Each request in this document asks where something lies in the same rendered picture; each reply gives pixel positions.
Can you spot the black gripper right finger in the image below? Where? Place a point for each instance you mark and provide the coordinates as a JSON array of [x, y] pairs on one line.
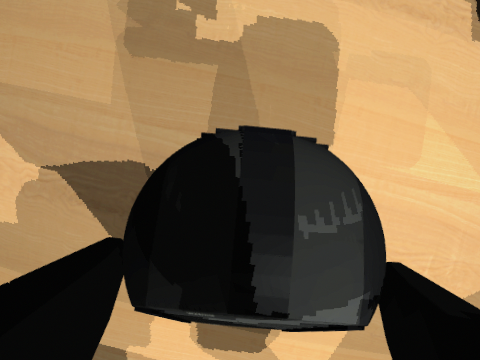
[[423, 321]]

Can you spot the dark grey controller unit with green rocker switches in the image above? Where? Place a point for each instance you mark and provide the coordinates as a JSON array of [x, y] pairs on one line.
[[256, 228]]

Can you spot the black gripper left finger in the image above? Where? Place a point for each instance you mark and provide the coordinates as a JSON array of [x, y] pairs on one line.
[[60, 311]]

